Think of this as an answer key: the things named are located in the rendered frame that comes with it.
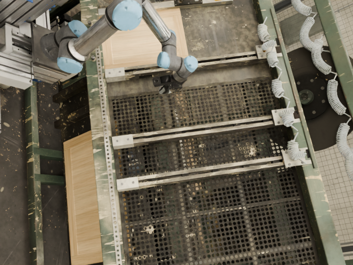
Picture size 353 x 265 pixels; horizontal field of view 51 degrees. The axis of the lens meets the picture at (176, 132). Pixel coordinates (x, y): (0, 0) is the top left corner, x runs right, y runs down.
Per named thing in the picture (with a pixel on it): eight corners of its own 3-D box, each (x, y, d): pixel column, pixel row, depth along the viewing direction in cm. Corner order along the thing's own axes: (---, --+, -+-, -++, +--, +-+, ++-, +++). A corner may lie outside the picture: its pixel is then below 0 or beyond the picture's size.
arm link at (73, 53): (75, 55, 189) (148, -5, 156) (73, 80, 182) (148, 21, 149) (54, 44, 182) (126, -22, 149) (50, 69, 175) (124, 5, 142)
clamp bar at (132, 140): (112, 137, 234) (107, 124, 211) (295, 112, 243) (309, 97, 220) (114, 152, 231) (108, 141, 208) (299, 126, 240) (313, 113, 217)
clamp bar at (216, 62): (105, 71, 248) (100, 53, 225) (278, 50, 257) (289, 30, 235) (107, 85, 245) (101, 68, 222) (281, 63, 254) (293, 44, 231)
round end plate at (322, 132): (243, 68, 302) (345, 24, 261) (246, 70, 307) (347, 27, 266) (266, 163, 278) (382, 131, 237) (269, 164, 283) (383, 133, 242)
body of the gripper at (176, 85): (177, 92, 208) (188, 82, 198) (164, 91, 204) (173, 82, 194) (175, 80, 210) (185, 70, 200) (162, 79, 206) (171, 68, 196)
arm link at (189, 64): (184, 52, 183) (199, 57, 187) (174, 63, 193) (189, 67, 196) (184, 65, 180) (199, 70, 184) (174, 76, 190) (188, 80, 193)
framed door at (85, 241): (65, 142, 285) (63, 142, 283) (117, 119, 256) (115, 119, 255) (73, 266, 257) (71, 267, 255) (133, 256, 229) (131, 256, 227)
